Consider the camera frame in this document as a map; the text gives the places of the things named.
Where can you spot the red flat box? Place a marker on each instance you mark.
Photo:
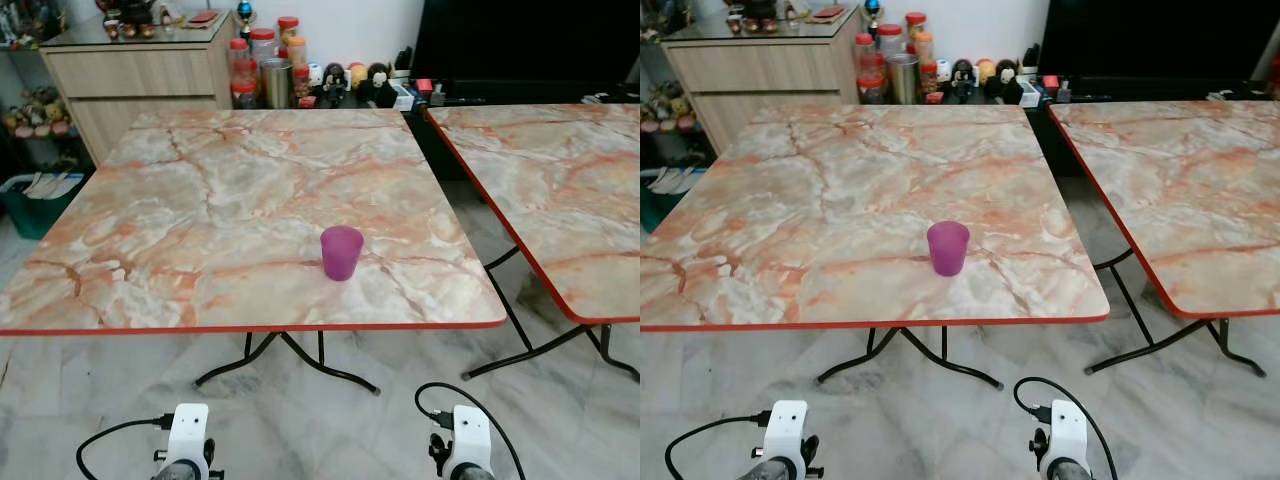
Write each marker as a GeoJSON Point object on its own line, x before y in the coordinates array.
{"type": "Point", "coordinates": [204, 17]}
{"type": "Point", "coordinates": [830, 13]}

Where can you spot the small red lid jar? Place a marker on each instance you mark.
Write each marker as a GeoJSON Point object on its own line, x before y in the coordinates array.
{"type": "Point", "coordinates": [244, 95]}
{"type": "Point", "coordinates": [871, 90]}

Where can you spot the small white box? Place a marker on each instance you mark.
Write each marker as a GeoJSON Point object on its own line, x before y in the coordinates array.
{"type": "Point", "coordinates": [1031, 93]}
{"type": "Point", "coordinates": [405, 97]}

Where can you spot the small white doll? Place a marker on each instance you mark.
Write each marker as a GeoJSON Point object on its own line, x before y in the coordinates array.
{"type": "Point", "coordinates": [942, 70]}
{"type": "Point", "coordinates": [314, 76]}

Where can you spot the steel tumbler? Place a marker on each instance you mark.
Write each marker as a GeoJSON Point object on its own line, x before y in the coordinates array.
{"type": "Point", "coordinates": [904, 80]}
{"type": "Point", "coordinates": [277, 85]}

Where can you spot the light wooden drawer cabinet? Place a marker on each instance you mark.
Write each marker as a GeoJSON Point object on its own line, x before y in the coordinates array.
{"type": "Point", "coordinates": [760, 80]}
{"type": "Point", "coordinates": [140, 80]}

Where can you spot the black flat television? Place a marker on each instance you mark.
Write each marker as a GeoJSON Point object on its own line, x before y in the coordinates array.
{"type": "Point", "coordinates": [520, 40]}
{"type": "Point", "coordinates": [1150, 40]}

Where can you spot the small yellow doll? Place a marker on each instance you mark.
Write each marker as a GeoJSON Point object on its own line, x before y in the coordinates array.
{"type": "Point", "coordinates": [985, 71]}
{"type": "Point", "coordinates": [357, 76]}

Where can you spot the blue ball trophy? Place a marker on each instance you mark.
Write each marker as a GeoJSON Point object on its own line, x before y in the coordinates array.
{"type": "Point", "coordinates": [246, 15]}
{"type": "Point", "coordinates": [873, 12]}

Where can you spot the red lid plastic jar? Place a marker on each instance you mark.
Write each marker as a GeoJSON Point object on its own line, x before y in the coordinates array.
{"type": "Point", "coordinates": [890, 40]}
{"type": "Point", "coordinates": [263, 45]}
{"type": "Point", "coordinates": [866, 56]}
{"type": "Point", "coordinates": [239, 62]}

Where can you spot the tall red lid jar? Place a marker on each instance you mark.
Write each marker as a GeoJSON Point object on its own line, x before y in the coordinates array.
{"type": "Point", "coordinates": [920, 38]}
{"type": "Point", "coordinates": [293, 40]}

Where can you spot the purple plastic cup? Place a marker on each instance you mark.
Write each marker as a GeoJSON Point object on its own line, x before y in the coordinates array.
{"type": "Point", "coordinates": [342, 255]}
{"type": "Point", "coordinates": [948, 250]}

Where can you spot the dark brown teapot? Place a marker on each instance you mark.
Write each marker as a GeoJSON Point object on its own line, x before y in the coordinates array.
{"type": "Point", "coordinates": [758, 9]}
{"type": "Point", "coordinates": [134, 10]}

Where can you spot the small black doll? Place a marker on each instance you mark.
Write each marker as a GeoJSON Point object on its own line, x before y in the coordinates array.
{"type": "Point", "coordinates": [335, 80]}
{"type": "Point", "coordinates": [378, 80]}
{"type": "Point", "coordinates": [962, 76]}
{"type": "Point", "coordinates": [1006, 76]}

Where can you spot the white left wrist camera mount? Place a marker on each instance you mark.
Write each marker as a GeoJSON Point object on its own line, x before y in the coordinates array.
{"type": "Point", "coordinates": [188, 430]}
{"type": "Point", "coordinates": [788, 428]}

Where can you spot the marble pattern folding table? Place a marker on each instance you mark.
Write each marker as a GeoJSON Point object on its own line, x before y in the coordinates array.
{"type": "Point", "coordinates": [850, 200]}
{"type": "Point", "coordinates": [1180, 200]}
{"type": "Point", "coordinates": [200, 200]}
{"type": "Point", "coordinates": [570, 200]}

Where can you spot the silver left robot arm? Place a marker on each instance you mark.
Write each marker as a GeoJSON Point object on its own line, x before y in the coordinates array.
{"type": "Point", "coordinates": [772, 471]}
{"type": "Point", "coordinates": [178, 472]}

